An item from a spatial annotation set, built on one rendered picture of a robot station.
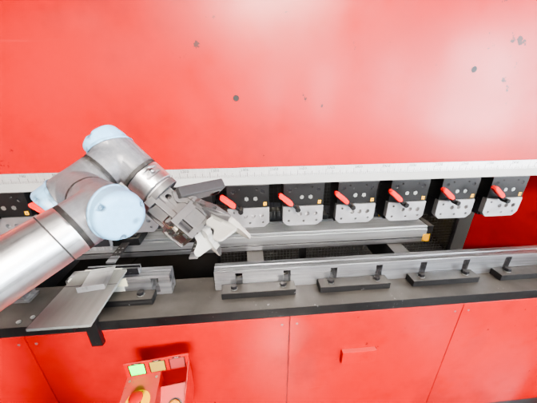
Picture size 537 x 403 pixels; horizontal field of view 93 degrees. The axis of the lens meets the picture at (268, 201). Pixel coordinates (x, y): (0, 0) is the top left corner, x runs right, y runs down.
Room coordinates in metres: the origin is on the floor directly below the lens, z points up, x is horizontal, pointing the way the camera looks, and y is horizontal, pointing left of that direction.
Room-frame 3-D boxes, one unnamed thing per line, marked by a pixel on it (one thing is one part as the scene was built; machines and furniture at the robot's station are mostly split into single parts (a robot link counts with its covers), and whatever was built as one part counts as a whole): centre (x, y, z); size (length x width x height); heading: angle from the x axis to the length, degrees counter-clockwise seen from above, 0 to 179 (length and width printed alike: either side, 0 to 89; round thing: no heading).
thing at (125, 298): (0.78, 0.60, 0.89); 0.30 x 0.05 x 0.03; 95
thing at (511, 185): (0.97, -0.92, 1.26); 0.15 x 0.09 x 0.17; 95
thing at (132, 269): (0.84, 0.62, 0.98); 0.20 x 0.03 x 0.03; 95
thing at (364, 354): (0.76, -0.39, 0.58); 0.15 x 0.02 x 0.07; 95
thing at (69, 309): (0.68, 0.64, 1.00); 0.26 x 0.18 x 0.01; 5
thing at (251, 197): (0.88, 0.08, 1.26); 0.15 x 0.09 x 0.17; 95
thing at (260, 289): (0.83, 0.04, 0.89); 0.30 x 0.05 x 0.03; 95
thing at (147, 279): (0.84, 0.59, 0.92); 0.39 x 0.06 x 0.10; 95
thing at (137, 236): (0.99, 0.65, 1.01); 0.26 x 0.12 x 0.05; 5
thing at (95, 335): (0.65, 0.63, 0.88); 0.14 x 0.04 x 0.22; 5
